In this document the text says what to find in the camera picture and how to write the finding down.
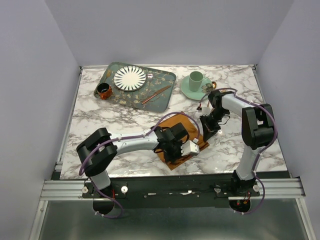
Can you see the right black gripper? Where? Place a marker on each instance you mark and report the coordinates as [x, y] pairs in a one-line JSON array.
[[208, 130]]

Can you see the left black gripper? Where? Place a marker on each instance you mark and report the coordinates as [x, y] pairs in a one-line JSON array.
[[169, 159]]

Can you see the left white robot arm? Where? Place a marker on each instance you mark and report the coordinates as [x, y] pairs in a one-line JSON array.
[[98, 150]]

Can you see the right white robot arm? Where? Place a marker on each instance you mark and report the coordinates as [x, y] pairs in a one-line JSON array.
[[258, 129]]

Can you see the mint green saucer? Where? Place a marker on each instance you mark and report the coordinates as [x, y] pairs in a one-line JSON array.
[[197, 96]]

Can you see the gold spoon with flower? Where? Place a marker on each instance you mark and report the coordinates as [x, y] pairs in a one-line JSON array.
[[209, 87]]

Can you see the mint green cup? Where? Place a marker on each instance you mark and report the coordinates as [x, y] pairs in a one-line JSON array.
[[195, 80]]

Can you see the copper table knife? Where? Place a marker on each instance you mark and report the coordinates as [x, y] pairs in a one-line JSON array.
[[155, 94]]

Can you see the white black striped plate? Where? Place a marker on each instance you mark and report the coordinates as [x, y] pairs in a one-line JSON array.
[[129, 78]]

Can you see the copper black mug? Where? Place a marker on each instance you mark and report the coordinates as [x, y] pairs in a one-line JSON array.
[[103, 91]]

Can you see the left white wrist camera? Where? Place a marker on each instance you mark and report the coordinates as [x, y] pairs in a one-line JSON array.
[[189, 148]]

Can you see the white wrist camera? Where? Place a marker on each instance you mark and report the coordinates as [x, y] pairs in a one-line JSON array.
[[205, 111], [189, 148]]

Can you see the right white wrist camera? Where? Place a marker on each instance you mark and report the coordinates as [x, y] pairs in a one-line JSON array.
[[205, 111]]

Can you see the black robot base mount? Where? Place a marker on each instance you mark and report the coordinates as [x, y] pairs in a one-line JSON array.
[[185, 191]]

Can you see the aluminium frame rail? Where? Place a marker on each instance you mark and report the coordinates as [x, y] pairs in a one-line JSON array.
[[73, 190]]

